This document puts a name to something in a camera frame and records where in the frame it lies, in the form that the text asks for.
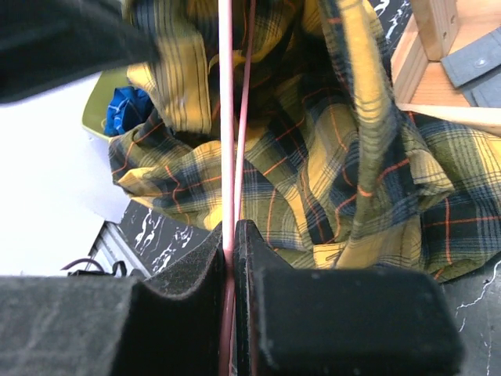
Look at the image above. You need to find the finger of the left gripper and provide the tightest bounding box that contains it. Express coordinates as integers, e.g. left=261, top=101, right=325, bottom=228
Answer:
left=1, top=1, right=160, bottom=104

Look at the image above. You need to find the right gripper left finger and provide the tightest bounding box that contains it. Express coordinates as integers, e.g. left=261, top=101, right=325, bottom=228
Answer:
left=1, top=228, right=224, bottom=375

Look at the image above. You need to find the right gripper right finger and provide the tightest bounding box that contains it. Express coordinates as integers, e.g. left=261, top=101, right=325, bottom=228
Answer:
left=233, top=220, right=464, bottom=375

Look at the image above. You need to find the pink wire hanger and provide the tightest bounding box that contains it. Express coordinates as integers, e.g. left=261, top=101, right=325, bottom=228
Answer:
left=218, top=1, right=256, bottom=375

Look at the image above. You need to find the yellow plaid flannel shirt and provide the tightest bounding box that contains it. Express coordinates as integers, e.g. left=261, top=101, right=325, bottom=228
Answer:
left=110, top=1, right=500, bottom=281

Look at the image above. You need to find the grey button shirt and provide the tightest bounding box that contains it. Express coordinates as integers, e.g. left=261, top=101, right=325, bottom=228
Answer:
left=441, top=27, right=500, bottom=108

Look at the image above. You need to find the green plastic laundry bin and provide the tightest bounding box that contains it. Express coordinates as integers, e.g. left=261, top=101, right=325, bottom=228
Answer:
left=81, top=67, right=130, bottom=143

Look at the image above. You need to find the blue cloth in bin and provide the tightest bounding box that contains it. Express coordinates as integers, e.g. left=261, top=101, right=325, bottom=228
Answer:
left=103, top=86, right=153, bottom=137

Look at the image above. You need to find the wooden clothes rack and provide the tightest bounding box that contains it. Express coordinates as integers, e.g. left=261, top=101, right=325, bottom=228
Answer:
left=391, top=1, right=500, bottom=136

